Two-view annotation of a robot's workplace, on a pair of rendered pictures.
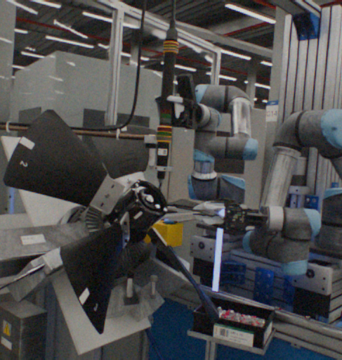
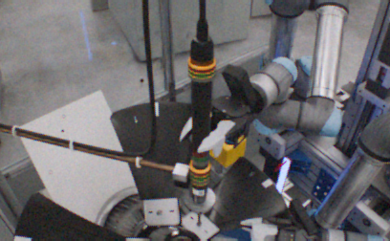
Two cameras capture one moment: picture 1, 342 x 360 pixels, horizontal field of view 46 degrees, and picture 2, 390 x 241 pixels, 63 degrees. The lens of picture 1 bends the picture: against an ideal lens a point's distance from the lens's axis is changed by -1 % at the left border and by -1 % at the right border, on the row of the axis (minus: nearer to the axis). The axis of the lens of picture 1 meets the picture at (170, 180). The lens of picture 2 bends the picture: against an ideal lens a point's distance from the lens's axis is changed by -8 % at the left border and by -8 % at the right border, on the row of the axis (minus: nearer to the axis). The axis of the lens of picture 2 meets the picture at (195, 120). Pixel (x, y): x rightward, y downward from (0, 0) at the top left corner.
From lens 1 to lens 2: 96 cm
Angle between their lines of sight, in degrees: 39
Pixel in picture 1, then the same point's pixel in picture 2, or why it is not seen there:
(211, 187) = not seen: hidden behind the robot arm
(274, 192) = (344, 199)
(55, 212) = (92, 207)
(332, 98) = not seen: outside the picture
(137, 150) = (170, 160)
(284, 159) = (367, 169)
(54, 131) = (48, 220)
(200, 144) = (263, 117)
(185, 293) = not seen: hidden behind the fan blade
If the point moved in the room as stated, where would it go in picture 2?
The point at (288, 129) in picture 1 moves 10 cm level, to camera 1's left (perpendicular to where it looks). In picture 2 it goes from (383, 142) to (339, 137)
